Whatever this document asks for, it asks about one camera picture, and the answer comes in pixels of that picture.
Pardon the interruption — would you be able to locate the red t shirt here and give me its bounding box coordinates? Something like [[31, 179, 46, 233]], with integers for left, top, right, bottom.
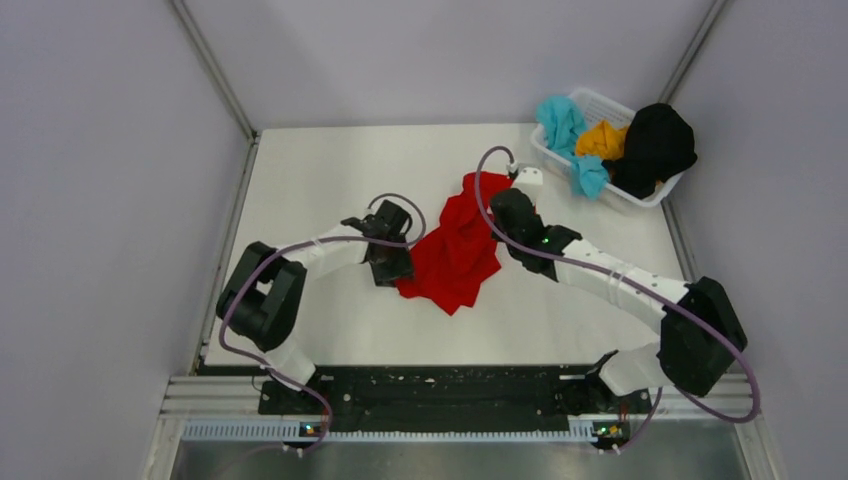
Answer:
[[397, 173, 501, 316]]

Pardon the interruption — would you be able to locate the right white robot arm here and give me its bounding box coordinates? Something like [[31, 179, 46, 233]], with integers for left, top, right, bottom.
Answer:
[[485, 167, 748, 412]]

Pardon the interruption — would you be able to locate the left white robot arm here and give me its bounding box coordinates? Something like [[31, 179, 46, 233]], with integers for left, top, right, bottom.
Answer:
[[216, 194, 414, 414]]

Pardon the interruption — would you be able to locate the teal t shirt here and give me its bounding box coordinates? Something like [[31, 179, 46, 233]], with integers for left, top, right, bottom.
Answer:
[[536, 95, 610, 200]]

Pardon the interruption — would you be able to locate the orange t shirt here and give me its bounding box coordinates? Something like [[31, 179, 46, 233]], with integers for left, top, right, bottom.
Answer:
[[575, 120, 629, 161]]

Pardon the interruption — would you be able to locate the white plastic laundry basket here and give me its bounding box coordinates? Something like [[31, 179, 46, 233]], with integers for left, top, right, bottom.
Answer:
[[530, 89, 698, 208]]

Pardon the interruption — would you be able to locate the black t shirt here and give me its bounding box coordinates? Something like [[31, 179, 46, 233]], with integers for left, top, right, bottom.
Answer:
[[602, 103, 698, 200]]

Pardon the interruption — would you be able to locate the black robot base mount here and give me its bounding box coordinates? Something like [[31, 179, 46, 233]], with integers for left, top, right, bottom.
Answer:
[[258, 365, 651, 433]]

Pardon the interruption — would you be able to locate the white cable duct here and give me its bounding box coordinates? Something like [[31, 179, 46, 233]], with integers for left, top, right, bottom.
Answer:
[[181, 418, 625, 445]]

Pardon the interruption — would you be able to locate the aluminium frame rail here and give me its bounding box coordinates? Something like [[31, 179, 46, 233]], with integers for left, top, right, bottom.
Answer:
[[142, 374, 787, 479]]

